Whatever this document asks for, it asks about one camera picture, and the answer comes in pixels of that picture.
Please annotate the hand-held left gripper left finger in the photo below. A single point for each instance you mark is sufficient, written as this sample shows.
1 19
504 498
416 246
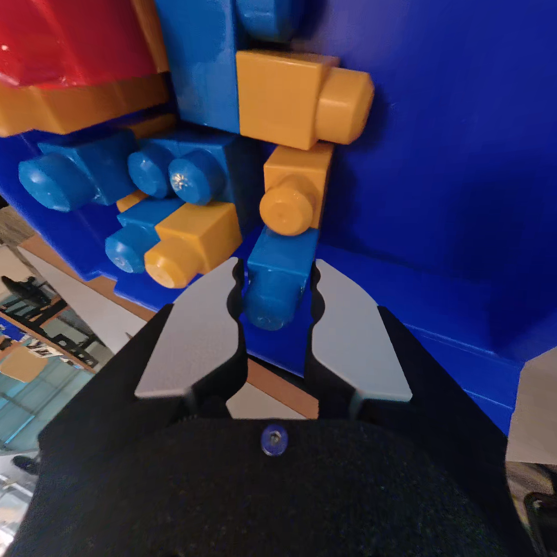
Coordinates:
196 343

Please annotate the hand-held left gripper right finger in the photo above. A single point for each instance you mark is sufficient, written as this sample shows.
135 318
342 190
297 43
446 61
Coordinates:
361 343

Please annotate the blue mega block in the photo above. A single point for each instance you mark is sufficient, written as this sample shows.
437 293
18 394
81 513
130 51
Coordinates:
278 269

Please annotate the blue plastic bin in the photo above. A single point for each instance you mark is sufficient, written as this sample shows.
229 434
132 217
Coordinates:
8 334
435 174

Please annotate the pile of assorted building blocks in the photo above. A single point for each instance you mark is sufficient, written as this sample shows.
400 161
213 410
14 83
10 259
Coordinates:
196 65

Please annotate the wooden top desk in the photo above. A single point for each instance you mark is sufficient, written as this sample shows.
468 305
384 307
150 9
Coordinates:
56 315

